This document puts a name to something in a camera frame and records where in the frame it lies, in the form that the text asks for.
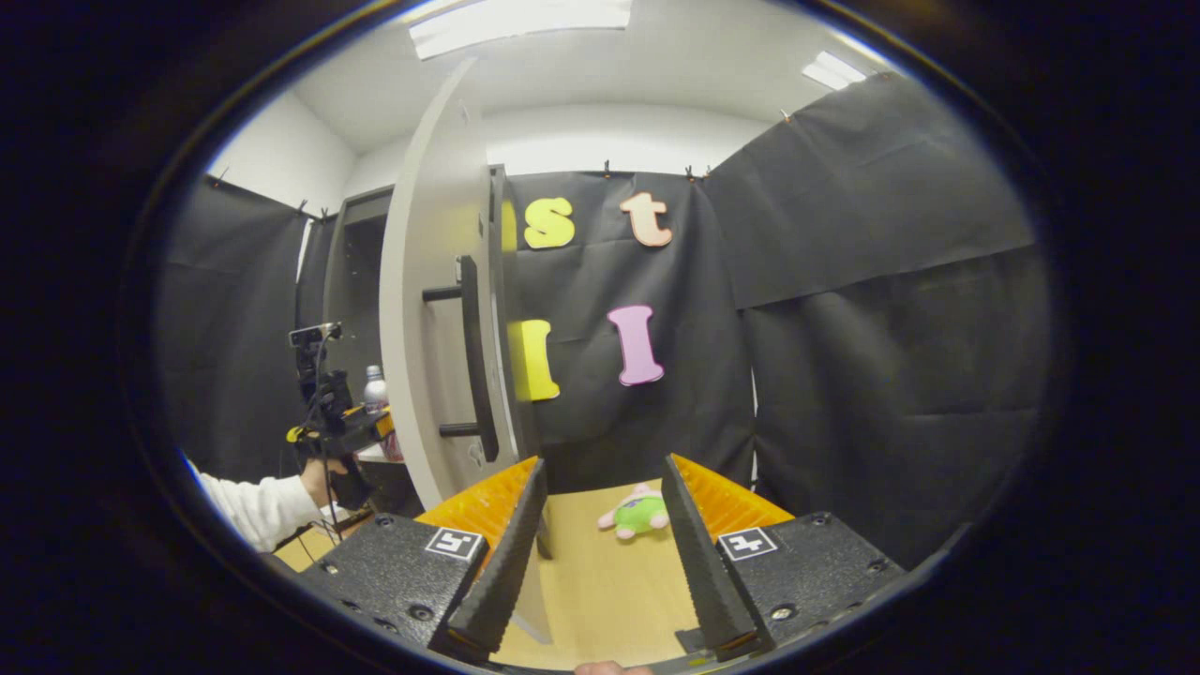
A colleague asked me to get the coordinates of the grey cabinet door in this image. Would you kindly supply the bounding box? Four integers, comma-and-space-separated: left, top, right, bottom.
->
379, 56, 554, 648

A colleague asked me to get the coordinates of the black door handle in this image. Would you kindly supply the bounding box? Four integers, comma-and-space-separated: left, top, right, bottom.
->
422, 255, 501, 463

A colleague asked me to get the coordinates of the large ceiling light panel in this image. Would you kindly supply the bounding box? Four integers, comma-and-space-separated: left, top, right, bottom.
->
408, 0, 634, 59

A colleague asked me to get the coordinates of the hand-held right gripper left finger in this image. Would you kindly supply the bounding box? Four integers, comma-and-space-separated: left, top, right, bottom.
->
300, 457, 549, 662

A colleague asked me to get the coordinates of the clear plastic bottle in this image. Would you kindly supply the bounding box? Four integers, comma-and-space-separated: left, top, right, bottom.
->
362, 365, 406, 463

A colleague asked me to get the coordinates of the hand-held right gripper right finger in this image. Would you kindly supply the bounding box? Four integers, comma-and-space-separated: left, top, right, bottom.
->
661, 454, 908, 662

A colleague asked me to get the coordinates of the black backdrop cloth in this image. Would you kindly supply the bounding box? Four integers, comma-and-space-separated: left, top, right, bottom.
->
155, 73, 1051, 568

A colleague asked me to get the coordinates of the pink and green plush toy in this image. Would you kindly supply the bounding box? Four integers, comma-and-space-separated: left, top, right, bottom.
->
597, 482, 672, 540

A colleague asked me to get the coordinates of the small ceiling light panel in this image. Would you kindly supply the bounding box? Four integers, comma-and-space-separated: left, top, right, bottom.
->
802, 50, 868, 92

